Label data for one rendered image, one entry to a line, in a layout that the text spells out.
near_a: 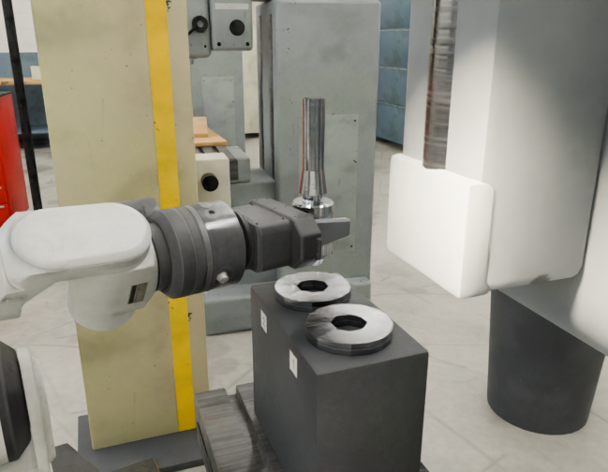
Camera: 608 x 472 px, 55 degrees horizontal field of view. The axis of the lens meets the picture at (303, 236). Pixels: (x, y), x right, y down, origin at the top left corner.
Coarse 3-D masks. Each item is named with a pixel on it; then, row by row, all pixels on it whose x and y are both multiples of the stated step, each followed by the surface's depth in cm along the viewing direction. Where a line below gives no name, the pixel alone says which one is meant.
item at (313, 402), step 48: (288, 288) 68; (336, 288) 68; (288, 336) 60; (336, 336) 57; (384, 336) 57; (288, 384) 62; (336, 384) 54; (384, 384) 56; (288, 432) 64; (336, 432) 56; (384, 432) 58
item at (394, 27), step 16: (384, 0) 755; (400, 0) 718; (384, 16) 760; (400, 16) 722; (256, 32) 806; (384, 32) 764; (400, 32) 726; (256, 48) 813; (384, 48) 769; (400, 48) 731; (256, 64) 820; (384, 64) 774; (400, 64) 735; (256, 80) 826; (384, 80) 779; (400, 80) 739; (256, 96) 834; (384, 96) 784; (400, 96) 744; (256, 112) 841; (384, 112) 789; (400, 112) 748; (256, 128) 848; (384, 128) 794; (400, 128) 753
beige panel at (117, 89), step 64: (64, 0) 161; (128, 0) 166; (64, 64) 166; (128, 64) 171; (64, 128) 171; (128, 128) 177; (192, 128) 183; (64, 192) 176; (128, 192) 182; (192, 192) 189; (128, 320) 195; (192, 320) 203; (128, 384) 202; (192, 384) 210; (128, 448) 207; (192, 448) 207
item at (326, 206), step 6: (300, 198) 66; (324, 198) 67; (294, 204) 64; (300, 204) 64; (306, 204) 64; (312, 204) 64; (318, 204) 64; (324, 204) 64; (330, 204) 64; (300, 210) 64; (306, 210) 63; (312, 210) 63; (318, 210) 63; (324, 210) 64; (330, 210) 64
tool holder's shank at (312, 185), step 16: (304, 112) 62; (320, 112) 61; (304, 128) 62; (320, 128) 62; (304, 144) 63; (320, 144) 63; (304, 160) 63; (320, 160) 63; (304, 176) 64; (320, 176) 64; (304, 192) 64; (320, 192) 64
